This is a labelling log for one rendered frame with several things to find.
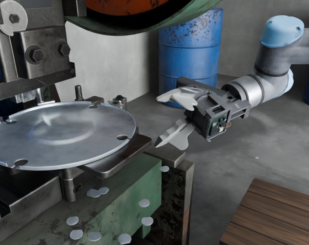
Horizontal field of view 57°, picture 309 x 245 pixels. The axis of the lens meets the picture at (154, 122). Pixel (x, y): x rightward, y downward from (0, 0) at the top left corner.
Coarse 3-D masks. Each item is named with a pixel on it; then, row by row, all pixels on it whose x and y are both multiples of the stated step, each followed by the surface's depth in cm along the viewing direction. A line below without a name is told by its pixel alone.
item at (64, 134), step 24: (24, 120) 62; (48, 120) 60; (72, 120) 60; (96, 120) 62; (120, 120) 62; (0, 144) 52; (24, 144) 52; (48, 144) 52; (72, 144) 52; (96, 144) 52; (120, 144) 52; (24, 168) 45; (48, 168) 45
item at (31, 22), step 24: (0, 0) 46; (24, 0) 49; (48, 0) 53; (0, 24) 46; (24, 24) 49; (48, 24) 54; (0, 48) 48; (24, 48) 48; (48, 48) 52; (0, 72) 50; (24, 72) 50; (48, 72) 53
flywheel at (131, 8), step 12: (96, 0) 83; (108, 0) 81; (120, 0) 79; (132, 0) 77; (144, 0) 75; (156, 0) 73; (168, 0) 72; (180, 0) 76; (108, 12) 83; (120, 12) 80; (132, 12) 78; (144, 12) 77
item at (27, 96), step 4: (28, 92) 61; (32, 92) 62; (16, 96) 59; (20, 96) 60; (24, 96) 60; (28, 96) 61; (32, 96) 62; (12, 100) 61; (16, 100) 60; (20, 100) 61; (24, 100) 60; (28, 100) 61
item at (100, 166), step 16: (128, 144) 53; (144, 144) 53; (96, 160) 48; (112, 160) 48; (128, 160) 49; (64, 176) 55; (80, 176) 58; (96, 176) 62; (64, 192) 57; (80, 192) 57
